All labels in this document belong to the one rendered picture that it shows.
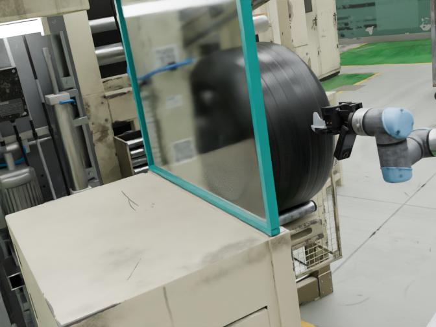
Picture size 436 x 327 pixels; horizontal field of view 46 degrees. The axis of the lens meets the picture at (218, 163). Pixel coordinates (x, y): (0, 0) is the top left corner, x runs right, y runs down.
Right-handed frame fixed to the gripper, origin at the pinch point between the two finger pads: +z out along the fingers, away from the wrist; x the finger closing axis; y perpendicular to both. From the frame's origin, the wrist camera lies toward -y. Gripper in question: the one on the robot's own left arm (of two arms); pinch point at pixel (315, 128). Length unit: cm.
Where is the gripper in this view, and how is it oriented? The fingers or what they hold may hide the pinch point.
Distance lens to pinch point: 161.4
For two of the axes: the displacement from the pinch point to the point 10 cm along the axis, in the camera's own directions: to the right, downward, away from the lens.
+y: -2.1, -9.6, -2.0
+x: -8.6, 2.8, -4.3
